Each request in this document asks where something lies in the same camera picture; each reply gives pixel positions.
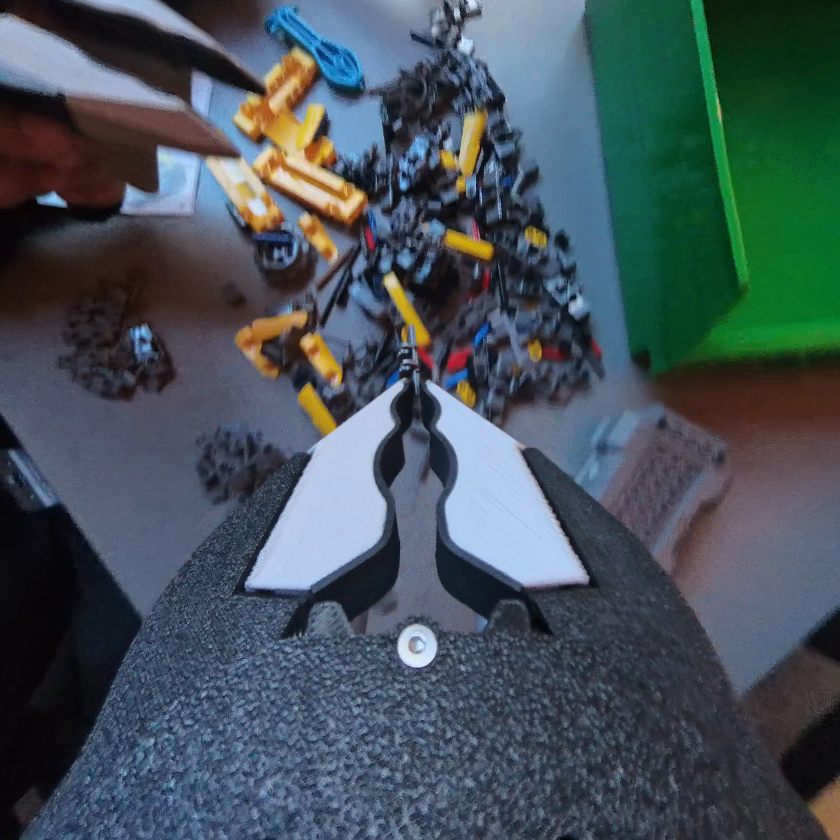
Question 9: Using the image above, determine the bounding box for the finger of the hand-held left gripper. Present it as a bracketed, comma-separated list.
[53, 0, 266, 95]
[0, 14, 244, 198]

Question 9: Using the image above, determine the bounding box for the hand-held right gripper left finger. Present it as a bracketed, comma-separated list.
[246, 381, 410, 601]

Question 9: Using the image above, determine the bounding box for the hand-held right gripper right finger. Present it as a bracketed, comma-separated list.
[423, 381, 592, 592]

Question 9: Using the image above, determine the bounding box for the small dark grey brick piece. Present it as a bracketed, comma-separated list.
[398, 329, 434, 397]

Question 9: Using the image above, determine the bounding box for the yellow brick beam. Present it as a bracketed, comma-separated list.
[381, 272, 431, 349]

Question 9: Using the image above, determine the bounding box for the pile of grey brick parts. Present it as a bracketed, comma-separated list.
[315, 0, 607, 421]

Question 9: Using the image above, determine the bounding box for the grey desk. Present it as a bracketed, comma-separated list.
[0, 0, 840, 697]

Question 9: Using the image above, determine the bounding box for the person's left hand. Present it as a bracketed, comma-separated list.
[0, 112, 127, 214]

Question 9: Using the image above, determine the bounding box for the dark grey brick cluster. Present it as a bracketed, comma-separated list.
[195, 424, 287, 506]

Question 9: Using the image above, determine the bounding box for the white instruction booklet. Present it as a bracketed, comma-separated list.
[37, 73, 214, 217]

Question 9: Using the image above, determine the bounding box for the yellow curved brick piece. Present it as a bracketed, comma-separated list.
[296, 381, 340, 438]

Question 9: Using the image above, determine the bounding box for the blue brick separator tool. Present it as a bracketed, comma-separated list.
[263, 6, 367, 93]

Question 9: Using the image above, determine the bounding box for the grey brick hub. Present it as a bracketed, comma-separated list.
[573, 405, 732, 568]

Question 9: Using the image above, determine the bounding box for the yellow brick panel assembly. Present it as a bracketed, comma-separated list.
[204, 48, 371, 235]

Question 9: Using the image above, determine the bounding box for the yellow pointed brick piece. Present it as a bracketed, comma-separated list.
[234, 309, 345, 384]

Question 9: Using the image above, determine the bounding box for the small yellow brick piece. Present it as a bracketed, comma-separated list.
[298, 213, 340, 263]

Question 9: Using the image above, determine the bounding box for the heap of black track links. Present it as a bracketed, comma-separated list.
[56, 292, 178, 401]

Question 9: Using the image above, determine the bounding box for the green plastic bin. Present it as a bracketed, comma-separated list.
[584, 0, 840, 378]

